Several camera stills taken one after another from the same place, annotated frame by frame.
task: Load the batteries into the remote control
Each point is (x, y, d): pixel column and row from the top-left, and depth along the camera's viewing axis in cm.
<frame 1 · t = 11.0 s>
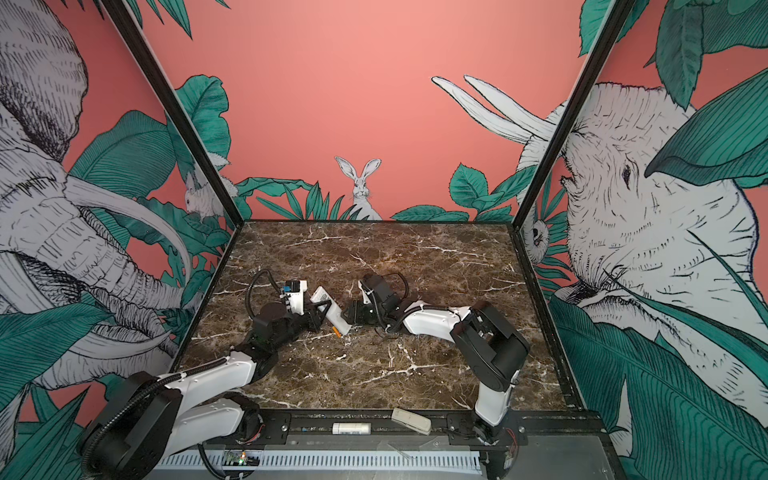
left hand: (328, 298, 83), fingers closed
right hand: (341, 314, 85), fingers open
orange battery near left: (337, 332, 92), on the table

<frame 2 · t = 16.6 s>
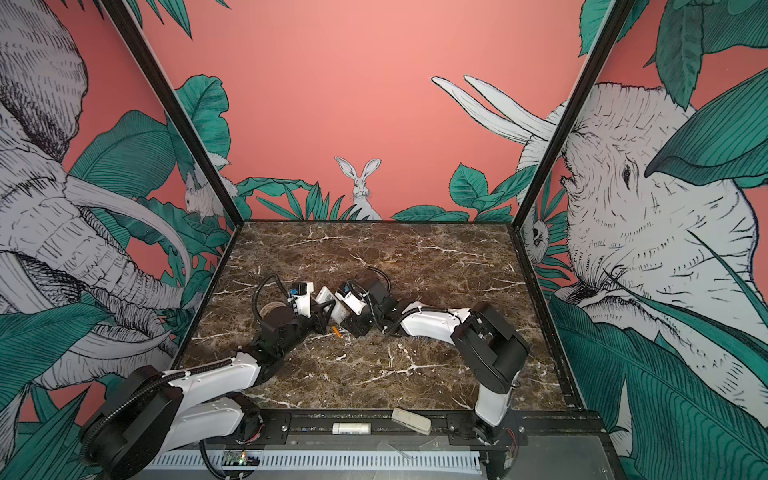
left hand: (333, 298, 83), fingers closed
right hand: (344, 313, 86), fingers open
the named things where they were.

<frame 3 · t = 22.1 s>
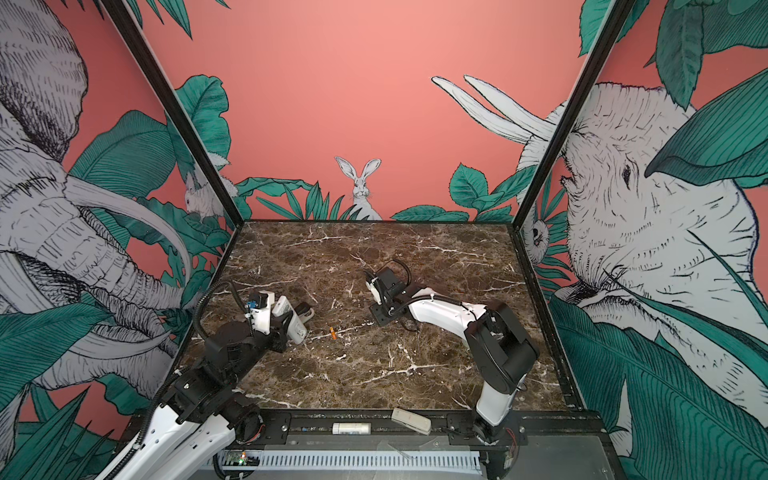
left hand: (287, 309, 73), fingers closed
right hand: (375, 308, 89), fingers open
white remote control: (295, 328, 80), point 13 cm above the table
the other named things where they were.

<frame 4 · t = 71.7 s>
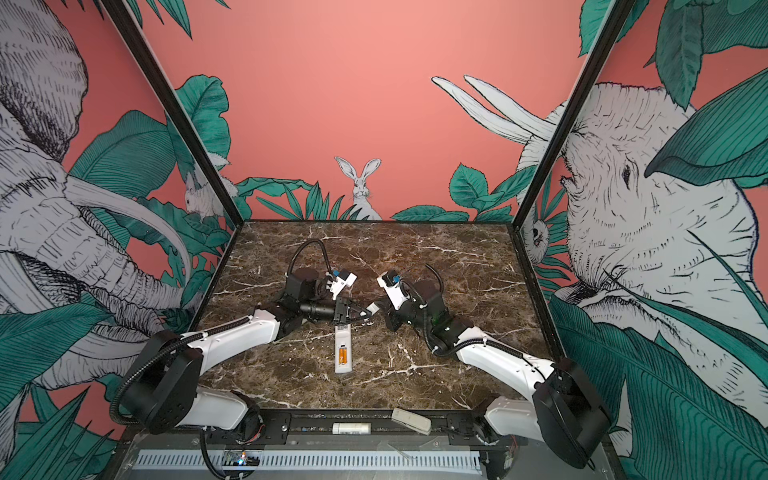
left hand: (367, 314, 76), fingers closed
right hand: (371, 299, 77), fingers closed
orange battery near left: (343, 355, 87), point 2 cm above the table
white remote control: (342, 338, 90), point 2 cm above the table

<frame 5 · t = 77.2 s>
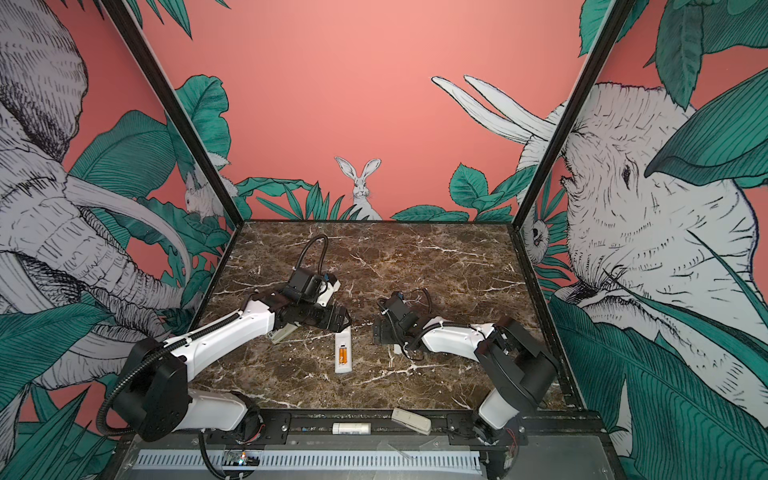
left hand: (339, 314, 84), fingers open
right hand: (378, 330, 88), fingers open
the named things where they were.

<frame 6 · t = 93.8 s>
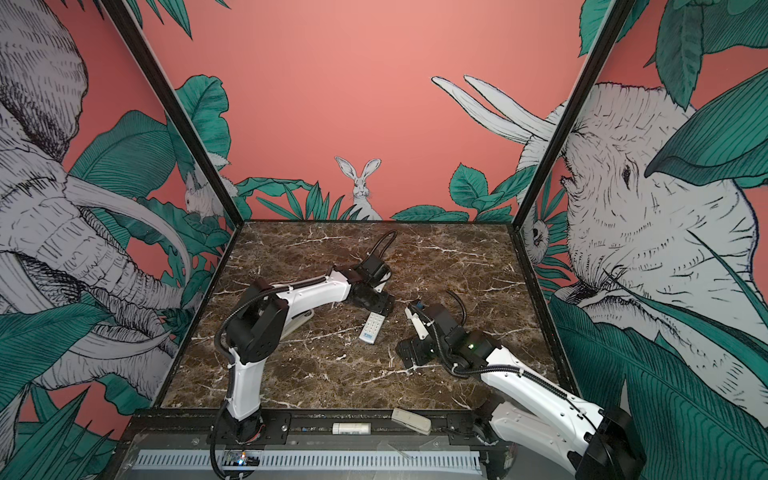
left hand: (384, 301, 93), fingers open
right hand: (405, 341, 78), fingers open
white remote control: (371, 328, 92), point 2 cm above the table
